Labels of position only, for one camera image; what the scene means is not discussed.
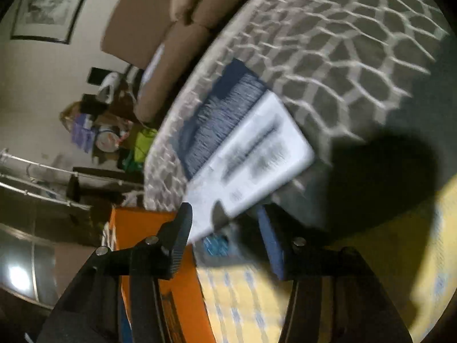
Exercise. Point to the grey giraffe pattern tablecloth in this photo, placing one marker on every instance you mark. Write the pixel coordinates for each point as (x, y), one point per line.
(345, 69)

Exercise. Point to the yellow checkered cloth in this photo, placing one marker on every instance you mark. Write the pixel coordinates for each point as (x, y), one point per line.
(393, 283)

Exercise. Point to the white paper on sofa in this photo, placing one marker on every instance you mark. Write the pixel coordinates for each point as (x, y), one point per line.
(148, 72)

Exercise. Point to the framed wall picture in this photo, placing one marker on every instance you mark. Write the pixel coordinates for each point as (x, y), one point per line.
(50, 21)

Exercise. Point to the brown sofa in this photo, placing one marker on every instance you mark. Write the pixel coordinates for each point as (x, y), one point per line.
(137, 28)

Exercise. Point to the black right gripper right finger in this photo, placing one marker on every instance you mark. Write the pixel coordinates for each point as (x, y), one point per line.
(277, 230)

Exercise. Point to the orange cardboard box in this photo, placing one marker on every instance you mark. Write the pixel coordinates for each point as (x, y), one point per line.
(158, 310)

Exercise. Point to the navy white booklet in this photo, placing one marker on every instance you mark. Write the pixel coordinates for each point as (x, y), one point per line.
(239, 146)

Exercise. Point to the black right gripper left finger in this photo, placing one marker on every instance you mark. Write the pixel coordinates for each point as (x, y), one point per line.
(173, 238)

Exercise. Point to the green bag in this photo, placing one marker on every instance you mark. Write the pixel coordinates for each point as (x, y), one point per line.
(136, 157)

